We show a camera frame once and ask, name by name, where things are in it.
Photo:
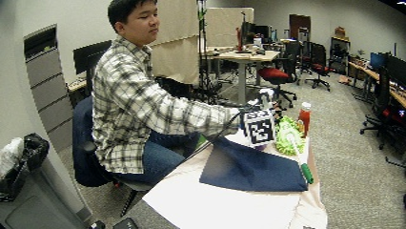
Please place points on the red bottle with white cap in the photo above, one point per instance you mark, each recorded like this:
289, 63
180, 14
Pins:
304, 119

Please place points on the white marker cube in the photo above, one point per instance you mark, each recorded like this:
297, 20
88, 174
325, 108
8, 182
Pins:
259, 127

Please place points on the green toy lettuce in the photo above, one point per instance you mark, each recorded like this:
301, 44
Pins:
289, 136

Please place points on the red office chair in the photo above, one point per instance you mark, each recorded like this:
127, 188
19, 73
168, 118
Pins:
275, 74

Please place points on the small purple object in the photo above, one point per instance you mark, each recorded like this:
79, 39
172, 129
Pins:
260, 147

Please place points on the black chair with red seat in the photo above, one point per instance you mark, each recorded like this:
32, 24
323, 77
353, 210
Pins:
319, 63

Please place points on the wooden standing desk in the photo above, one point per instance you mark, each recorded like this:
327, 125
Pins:
248, 57

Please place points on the navy blue cloth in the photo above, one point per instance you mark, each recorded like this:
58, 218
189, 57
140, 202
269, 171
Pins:
249, 168

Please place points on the black shelf unit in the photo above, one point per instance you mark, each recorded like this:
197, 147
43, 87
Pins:
339, 54

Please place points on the black office chair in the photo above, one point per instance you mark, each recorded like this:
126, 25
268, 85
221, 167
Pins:
382, 105

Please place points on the long wooden desk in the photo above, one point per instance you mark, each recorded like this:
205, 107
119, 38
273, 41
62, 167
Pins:
372, 74

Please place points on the black desk monitors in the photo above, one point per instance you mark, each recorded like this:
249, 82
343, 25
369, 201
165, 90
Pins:
253, 31

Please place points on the black tripod stand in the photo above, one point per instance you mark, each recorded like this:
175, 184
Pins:
204, 47

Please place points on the brown door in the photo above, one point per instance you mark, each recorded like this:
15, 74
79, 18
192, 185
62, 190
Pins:
300, 24

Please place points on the blue lit monitor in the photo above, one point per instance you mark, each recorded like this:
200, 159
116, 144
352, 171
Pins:
377, 60

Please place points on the cardboard box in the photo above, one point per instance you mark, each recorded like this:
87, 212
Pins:
340, 31

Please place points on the small beige partition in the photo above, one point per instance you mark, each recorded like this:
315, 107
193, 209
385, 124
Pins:
224, 28

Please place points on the large black monitor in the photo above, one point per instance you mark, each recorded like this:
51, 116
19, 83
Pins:
397, 70

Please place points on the large beige partition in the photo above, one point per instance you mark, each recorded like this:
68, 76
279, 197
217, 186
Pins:
176, 47

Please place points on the beige tablecloth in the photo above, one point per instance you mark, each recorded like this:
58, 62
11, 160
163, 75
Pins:
220, 206

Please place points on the the person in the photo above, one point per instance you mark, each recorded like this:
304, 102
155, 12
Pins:
127, 95

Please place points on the blue office chair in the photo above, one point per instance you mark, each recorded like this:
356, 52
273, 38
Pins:
84, 149

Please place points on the grey drawer cabinet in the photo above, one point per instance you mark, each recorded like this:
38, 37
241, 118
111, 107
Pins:
47, 82

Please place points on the small black floor object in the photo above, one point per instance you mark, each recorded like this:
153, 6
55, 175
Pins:
98, 225

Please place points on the black trash bag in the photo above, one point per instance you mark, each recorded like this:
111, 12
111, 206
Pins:
34, 149

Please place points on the grey trash bin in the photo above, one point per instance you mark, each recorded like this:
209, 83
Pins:
38, 203

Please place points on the white plastic bag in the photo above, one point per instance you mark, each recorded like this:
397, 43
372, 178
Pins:
11, 156

